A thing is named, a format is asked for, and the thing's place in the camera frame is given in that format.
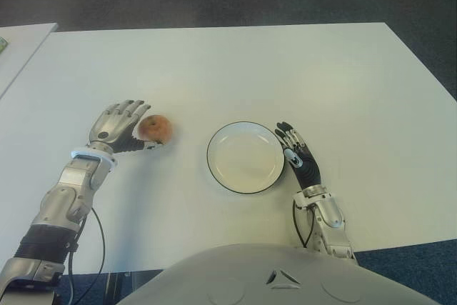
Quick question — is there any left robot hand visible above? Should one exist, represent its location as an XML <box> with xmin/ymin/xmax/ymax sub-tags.
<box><xmin>86</xmin><ymin>99</ymin><xmax>167</xmax><ymax>156</ymax></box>

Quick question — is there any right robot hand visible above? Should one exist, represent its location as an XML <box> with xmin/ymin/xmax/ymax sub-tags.
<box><xmin>273</xmin><ymin>121</ymin><xmax>324</xmax><ymax>191</ymax></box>

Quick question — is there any red yellow apple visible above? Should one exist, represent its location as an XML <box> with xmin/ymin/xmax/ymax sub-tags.
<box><xmin>138</xmin><ymin>114</ymin><xmax>175</xmax><ymax>145</ymax></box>

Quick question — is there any white plate with black rim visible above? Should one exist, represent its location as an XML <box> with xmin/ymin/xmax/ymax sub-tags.
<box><xmin>206</xmin><ymin>121</ymin><xmax>286</xmax><ymax>196</ymax></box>

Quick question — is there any white side table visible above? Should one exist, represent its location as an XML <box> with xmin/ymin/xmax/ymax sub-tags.
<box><xmin>0</xmin><ymin>22</ymin><xmax>59</xmax><ymax>101</ymax></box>

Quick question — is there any grey robot torso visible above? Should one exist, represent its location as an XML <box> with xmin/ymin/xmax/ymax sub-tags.
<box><xmin>116</xmin><ymin>242</ymin><xmax>438</xmax><ymax>305</ymax></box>

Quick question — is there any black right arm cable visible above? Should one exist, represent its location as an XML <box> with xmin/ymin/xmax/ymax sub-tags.
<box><xmin>292</xmin><ymin>201</ymin><xmax>315</xmax><ymax>249</ymax></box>

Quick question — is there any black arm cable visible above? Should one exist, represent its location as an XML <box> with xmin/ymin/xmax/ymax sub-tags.
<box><xmin>67</xmin><ymin>206</ymin><xmax>107</xmax><ymax>305</ymax></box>
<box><xmin>292</xmin><ymin>201</ymin><xmax>315</xmax><ymax>249</ymax></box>

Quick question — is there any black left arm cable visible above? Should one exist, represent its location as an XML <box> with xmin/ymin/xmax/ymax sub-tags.
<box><xmin>67</xmin><ymin>206</ymin><xmax>107</xmax><ymax>305</ymax></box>

